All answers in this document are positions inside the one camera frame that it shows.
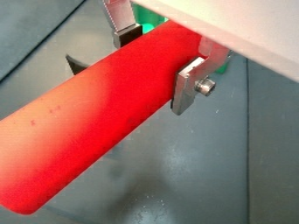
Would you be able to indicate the green shape sorter block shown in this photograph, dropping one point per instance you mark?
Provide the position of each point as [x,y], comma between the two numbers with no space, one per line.
[147,18]

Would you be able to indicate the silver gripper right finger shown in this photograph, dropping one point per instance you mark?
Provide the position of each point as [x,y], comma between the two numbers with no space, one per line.
[193,77]

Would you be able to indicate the long red cylinder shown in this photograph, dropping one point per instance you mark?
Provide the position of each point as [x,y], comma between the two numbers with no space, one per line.
[55,137]

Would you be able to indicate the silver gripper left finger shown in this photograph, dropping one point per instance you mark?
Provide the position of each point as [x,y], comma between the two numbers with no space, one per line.
[126,29]

